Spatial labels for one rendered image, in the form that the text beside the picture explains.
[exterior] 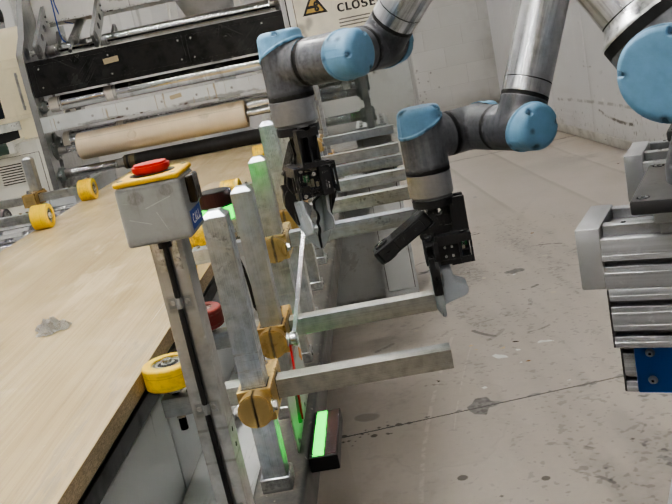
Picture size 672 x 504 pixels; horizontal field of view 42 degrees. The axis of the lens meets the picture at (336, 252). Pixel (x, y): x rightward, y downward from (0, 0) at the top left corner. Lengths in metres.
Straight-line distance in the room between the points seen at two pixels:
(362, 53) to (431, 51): 9.06
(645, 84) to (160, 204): 0.57
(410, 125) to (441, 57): 8.99
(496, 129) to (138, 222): 0.68
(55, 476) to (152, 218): 0.34
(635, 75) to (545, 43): 0.36
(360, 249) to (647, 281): 3.03
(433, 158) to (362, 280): 2.84
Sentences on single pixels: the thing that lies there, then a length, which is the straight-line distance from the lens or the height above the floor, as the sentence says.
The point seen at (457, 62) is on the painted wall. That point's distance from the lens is 10.46.
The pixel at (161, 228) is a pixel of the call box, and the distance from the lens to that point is 0.92.
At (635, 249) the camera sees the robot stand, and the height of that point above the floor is 0.96.
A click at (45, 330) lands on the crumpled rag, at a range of 1.68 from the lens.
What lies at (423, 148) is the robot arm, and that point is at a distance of 1.44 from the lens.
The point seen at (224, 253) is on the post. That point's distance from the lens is 1.20.
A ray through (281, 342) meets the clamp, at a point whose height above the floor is 0.85.
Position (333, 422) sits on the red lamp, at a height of 0.70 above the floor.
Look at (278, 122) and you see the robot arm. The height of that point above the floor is 1.20.
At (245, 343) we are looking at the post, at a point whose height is 0.93.
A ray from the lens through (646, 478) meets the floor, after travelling 2.60.
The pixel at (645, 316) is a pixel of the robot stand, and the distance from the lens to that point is 1.29.
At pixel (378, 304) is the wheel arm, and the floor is 0.86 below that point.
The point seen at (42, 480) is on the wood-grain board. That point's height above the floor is 0.90.
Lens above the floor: 1.32
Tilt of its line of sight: 14 degrees down
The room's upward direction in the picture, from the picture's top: 12 degrees counter-clockwise
